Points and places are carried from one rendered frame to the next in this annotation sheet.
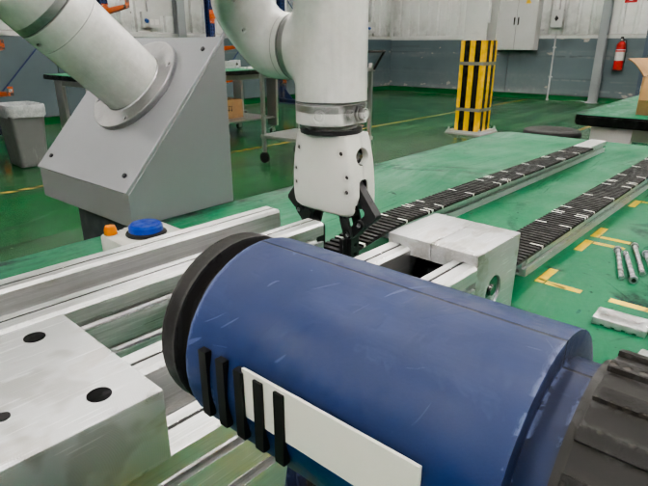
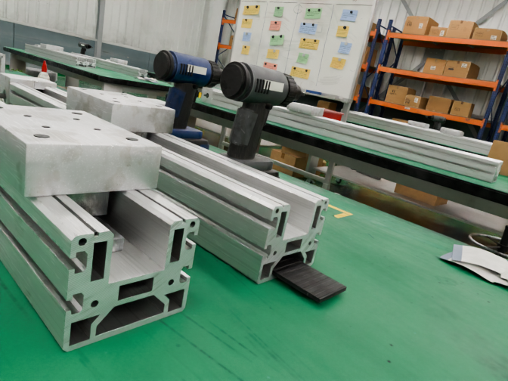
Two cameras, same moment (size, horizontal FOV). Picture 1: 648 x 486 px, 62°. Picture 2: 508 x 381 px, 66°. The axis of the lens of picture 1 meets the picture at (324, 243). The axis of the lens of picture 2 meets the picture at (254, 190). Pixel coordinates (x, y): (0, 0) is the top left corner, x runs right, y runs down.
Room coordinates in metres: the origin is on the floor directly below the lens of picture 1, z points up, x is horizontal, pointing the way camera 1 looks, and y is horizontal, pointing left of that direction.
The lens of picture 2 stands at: (-0.04, 0.84, 0.98)
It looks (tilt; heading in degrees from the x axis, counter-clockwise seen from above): 15 degrees down; 268
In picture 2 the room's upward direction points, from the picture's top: 12 degrees clockwise
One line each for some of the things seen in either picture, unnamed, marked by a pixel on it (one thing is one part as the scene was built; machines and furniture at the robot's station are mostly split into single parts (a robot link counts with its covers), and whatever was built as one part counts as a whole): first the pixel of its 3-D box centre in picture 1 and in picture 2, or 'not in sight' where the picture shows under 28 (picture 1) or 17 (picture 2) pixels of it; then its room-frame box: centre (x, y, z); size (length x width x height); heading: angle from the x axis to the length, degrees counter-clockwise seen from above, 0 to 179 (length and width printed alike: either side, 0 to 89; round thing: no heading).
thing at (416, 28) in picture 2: not in sight; (435, 91); (-4.09, -8.91, 1.58); 2.83 x 0.98 x 3.15; 138
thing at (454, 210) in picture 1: (524, 175); not in sight; (1.11, -0.42, 0.79); 0.96 x 0.04 x 0.03; 137
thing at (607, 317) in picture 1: (621, 321); not in sight; (0.49, -0.31, 0.78); 0.05 x 0.03 x 0.01; 51
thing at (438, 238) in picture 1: (441, 271); (21, 97); (0.52, -0.12, 0.83); 0.12 x 0.09 x 0.10; 47
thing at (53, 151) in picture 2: not in sight; (60, 158); (0.13, 0.48, 0.87); 0.16 x 0.11 x 0.07; 137
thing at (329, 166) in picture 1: (331, 165); not in sight; (0.65, -0.01, 0.91); 0.10 x 0.07 x 0.11; 48
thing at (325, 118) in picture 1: (333, 114); not in sight; (0.65, -0.01, 0.98); 0.09 x 0.08 x 0.03; 48
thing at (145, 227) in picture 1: (146, 229); not in sight; (0.61, 0.21, 0.84); 0.04 x 0.04 x 0.02
